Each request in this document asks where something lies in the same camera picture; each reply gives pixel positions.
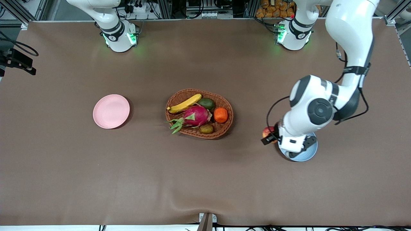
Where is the green avocado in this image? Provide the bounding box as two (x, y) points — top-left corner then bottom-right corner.
(197, 98), (216, 111)

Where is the red yellow apple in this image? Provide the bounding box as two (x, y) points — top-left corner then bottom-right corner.
(263, 126), (277, 142)

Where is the yellow banana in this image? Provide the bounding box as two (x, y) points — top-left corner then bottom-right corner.
(167, 94), (202, 114)

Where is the pink round plate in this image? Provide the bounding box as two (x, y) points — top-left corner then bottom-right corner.
(93, 94), (130, 129)

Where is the metal table edge bracket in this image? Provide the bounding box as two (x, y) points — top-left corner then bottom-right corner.
(198, 213), (217, 231)

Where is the orange mandarin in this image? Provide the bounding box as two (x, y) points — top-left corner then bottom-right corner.
(214, 107), (229, 124)

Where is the bag of orange fruit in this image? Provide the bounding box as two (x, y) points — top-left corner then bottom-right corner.
(256, 0), (296, 18)

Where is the brown table cover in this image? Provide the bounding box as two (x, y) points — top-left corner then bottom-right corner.
(0, 18), (411, 227)

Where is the brown wicker basket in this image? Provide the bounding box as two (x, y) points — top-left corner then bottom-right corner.
(165, 89), (234, 140)

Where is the pink dragon fruit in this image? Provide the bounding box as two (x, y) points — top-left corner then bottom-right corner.
(165, 105), (213, 135)

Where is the white power strip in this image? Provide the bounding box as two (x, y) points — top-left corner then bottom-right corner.
(124, 2), (151, 13)

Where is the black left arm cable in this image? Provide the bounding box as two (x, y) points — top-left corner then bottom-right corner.
(267, 42), (370, 129)

